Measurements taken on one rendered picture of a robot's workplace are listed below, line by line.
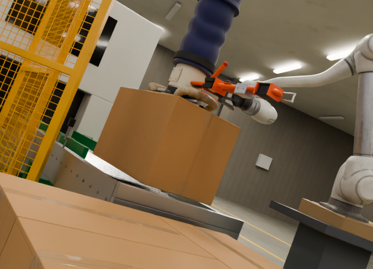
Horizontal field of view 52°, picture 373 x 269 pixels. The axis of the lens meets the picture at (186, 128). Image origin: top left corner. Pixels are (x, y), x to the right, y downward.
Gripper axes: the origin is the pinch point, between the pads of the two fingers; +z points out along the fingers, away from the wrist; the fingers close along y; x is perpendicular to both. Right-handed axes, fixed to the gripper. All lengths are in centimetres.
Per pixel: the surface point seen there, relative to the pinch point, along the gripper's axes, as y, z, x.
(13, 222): 62, 80, -59
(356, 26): -279, -426, 266
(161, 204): 57, 14, -13
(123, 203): 61, 31, -13
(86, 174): 59, 35, 19
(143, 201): 58, 23, -13
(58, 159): 61, 36, 62
